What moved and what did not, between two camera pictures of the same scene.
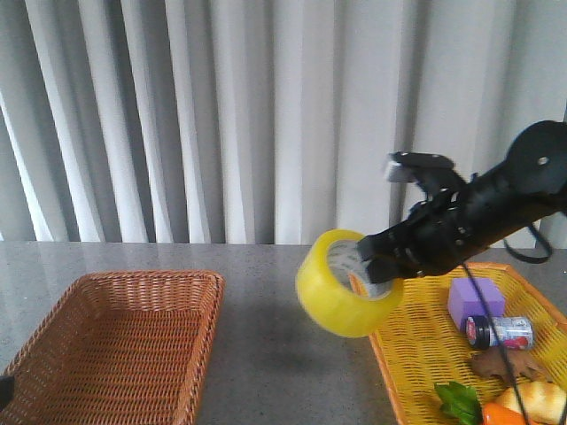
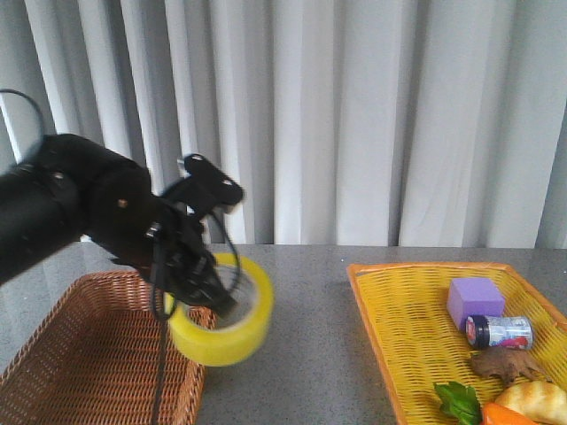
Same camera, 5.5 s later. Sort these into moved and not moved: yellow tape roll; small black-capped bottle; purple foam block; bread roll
Moved: yellow tape roll
Not moved: purple foam block; small black-capped bottle; bread roll
